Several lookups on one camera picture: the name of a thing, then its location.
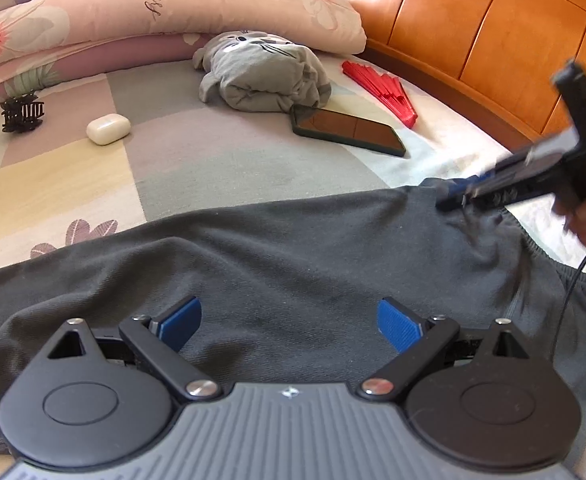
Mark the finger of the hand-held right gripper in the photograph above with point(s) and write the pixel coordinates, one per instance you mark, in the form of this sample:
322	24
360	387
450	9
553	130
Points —
468	190

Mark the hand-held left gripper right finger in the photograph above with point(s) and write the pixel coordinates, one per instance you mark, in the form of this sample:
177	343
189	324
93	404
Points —
398	327

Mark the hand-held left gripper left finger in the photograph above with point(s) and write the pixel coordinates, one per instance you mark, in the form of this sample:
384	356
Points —
183	320

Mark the dark grey pants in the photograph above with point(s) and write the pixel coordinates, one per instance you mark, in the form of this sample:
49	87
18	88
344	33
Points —
273	260

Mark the red folding fan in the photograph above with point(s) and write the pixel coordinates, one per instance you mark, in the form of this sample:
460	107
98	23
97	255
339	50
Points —
383	90

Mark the black smartphone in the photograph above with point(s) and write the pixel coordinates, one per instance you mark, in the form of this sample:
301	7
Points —
348	130

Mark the wooden bed headboard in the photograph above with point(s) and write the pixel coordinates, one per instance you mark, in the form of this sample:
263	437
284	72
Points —
473	20

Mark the white earbuds case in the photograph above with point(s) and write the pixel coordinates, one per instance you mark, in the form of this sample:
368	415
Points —
108	130

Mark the folded grey cat-print garment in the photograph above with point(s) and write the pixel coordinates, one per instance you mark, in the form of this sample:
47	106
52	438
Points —
263	70

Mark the black hair claw clip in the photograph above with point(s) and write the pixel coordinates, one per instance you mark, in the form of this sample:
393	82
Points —
22	115

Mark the folded pink floral quilt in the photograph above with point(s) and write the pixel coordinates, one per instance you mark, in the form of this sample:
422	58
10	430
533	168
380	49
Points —
173	5

